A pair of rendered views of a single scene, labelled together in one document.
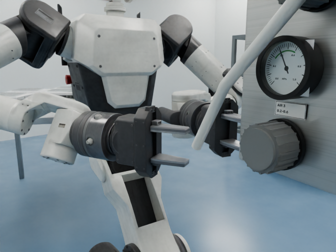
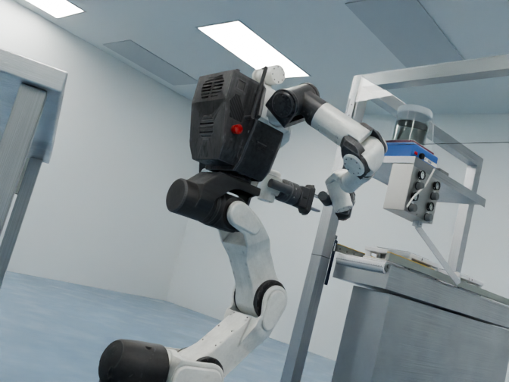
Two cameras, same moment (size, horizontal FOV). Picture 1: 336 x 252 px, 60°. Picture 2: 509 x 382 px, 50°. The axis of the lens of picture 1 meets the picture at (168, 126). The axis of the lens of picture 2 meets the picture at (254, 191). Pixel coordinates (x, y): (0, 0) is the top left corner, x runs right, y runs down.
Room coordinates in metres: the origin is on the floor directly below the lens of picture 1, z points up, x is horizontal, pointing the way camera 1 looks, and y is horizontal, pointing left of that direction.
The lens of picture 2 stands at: (1.08, 2.02, 0.63)
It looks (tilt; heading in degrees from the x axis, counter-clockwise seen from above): 9 degrees up; 263
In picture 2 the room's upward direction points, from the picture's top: 15 degrees clockwise
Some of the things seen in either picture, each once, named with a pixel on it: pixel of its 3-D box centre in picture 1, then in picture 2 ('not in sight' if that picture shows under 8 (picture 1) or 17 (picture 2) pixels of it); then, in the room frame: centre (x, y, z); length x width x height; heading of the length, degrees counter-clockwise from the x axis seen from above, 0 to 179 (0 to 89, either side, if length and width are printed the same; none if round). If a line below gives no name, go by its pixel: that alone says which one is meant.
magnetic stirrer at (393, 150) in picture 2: not in sight; (407, 156); (0.18, -0.24, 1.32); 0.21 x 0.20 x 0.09; 122
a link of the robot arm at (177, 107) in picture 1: (183, 118); (276, 189); (0.75, -0.04, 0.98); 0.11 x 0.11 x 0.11; 23
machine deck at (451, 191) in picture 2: not in sight; (415, 182); (0.06, -0.38, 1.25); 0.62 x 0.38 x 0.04; 32
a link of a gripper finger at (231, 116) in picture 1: (236, 116); not in sight; (0.56, -0.13, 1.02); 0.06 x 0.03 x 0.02; 23
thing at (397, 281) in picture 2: not in sight; (439, 297); (-0.27, -0.57, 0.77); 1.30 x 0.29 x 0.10; 32
